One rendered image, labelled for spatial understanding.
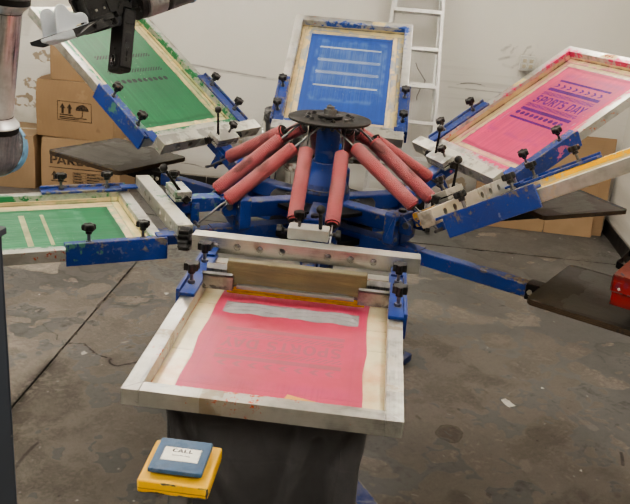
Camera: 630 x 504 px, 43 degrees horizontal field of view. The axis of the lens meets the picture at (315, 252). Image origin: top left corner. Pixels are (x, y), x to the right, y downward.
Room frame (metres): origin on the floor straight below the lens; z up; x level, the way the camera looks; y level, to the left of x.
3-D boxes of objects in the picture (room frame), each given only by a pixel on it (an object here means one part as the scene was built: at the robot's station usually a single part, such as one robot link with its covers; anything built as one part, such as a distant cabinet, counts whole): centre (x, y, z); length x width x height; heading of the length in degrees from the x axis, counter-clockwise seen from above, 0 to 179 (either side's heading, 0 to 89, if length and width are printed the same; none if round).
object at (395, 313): (2.04, -0.24, 0.98); 0.30 x 0.05 x 0.07; 176
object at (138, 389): (1.82, 0.06, 0.97); 0.79 x 0.58 x 0.04; 176
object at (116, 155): (3.24, 0.55, 0.91); 1.34 x 0.40 x 0.08; 56
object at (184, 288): (2.07, 0.32, 0.98); 0.30 x 0.05 x 0.07; 176
